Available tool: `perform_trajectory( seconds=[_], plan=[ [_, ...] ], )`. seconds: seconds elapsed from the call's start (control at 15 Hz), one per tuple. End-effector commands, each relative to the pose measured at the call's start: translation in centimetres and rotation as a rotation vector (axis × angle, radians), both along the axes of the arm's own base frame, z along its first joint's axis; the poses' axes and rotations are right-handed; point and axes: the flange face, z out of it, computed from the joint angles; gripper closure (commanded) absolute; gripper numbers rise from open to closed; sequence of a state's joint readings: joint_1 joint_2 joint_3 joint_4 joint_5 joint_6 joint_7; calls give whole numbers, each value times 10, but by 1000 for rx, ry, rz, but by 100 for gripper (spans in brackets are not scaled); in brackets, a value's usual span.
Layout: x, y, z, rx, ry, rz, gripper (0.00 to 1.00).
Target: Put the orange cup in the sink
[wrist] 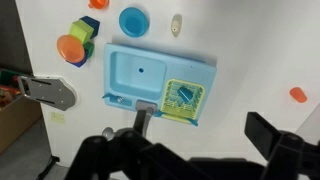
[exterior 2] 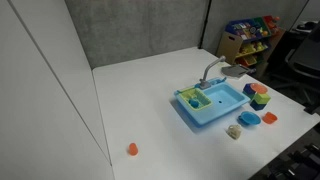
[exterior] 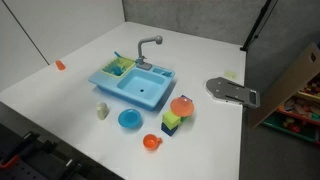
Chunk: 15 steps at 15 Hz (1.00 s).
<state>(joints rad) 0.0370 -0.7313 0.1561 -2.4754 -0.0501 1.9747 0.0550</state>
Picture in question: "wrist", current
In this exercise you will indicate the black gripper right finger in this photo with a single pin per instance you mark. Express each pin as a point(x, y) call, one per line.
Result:
point(286, 150)

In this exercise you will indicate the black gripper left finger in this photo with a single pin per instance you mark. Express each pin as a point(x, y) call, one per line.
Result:
point(133, 156)

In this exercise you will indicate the blue toy cup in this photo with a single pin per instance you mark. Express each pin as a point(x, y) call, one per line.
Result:
point(185, 94)

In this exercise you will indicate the light blue toy sink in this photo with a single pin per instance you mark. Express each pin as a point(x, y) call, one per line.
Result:
point(140, 71)

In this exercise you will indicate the grey toy faucet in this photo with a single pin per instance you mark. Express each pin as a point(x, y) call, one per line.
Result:
point(145, 106)

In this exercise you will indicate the yellow-green toy dish rack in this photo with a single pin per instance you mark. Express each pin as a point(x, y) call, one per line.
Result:
point(170, 100)

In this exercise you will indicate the yellow sticky note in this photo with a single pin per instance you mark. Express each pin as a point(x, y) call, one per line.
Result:
point(57, 118)

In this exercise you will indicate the black tripod pole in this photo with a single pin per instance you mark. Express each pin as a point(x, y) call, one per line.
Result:
point(48, 168)

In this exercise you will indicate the grey metal mounting plate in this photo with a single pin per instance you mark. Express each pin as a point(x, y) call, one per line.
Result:
point(48, 91)

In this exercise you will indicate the dark blue block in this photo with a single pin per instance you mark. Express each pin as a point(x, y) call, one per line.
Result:
point(94, 24)
point(80, 63)

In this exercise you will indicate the dark green block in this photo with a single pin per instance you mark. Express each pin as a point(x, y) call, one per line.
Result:
point(89, 48)

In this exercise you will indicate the cardboard box with toys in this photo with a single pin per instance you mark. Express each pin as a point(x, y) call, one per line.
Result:
point(16, 123)

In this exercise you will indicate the blue toy plate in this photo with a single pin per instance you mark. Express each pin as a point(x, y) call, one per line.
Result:
point(134, 22)

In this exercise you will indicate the lime green block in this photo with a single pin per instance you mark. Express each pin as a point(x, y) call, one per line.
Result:
point(81, 31)

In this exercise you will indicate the beige toy shaker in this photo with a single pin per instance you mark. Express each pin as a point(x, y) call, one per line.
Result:
point(176, 25)

